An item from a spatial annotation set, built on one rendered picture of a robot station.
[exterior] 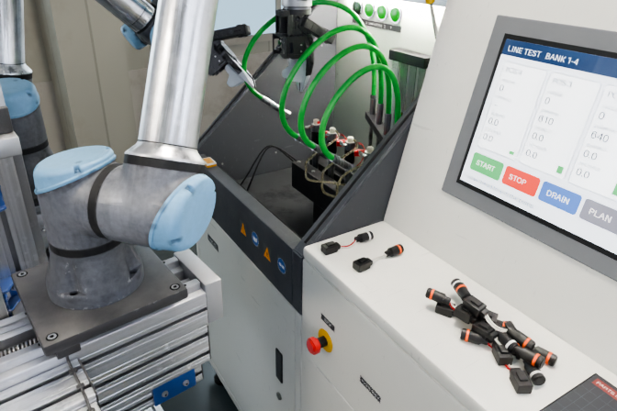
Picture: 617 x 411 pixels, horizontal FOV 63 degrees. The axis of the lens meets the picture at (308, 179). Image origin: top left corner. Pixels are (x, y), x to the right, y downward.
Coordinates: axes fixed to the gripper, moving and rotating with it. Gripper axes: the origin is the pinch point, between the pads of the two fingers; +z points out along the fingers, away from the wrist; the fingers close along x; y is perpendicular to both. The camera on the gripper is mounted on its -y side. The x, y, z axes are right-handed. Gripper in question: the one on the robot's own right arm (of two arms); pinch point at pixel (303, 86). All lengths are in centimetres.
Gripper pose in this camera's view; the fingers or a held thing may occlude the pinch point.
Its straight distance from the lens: 135.6
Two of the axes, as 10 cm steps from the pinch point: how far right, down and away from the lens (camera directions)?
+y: -8.5, 2.2, -4.9
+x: 5.3, 3.7, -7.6
